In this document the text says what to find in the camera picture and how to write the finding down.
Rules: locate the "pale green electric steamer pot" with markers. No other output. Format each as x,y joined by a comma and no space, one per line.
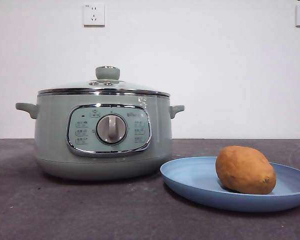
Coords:
52,150

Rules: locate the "glass lid with green knob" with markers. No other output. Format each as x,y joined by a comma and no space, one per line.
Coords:
107,73

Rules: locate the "brown potato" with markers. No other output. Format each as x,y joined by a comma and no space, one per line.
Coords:
245,170

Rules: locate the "blue round plate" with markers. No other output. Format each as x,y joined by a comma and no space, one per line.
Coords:
190,185

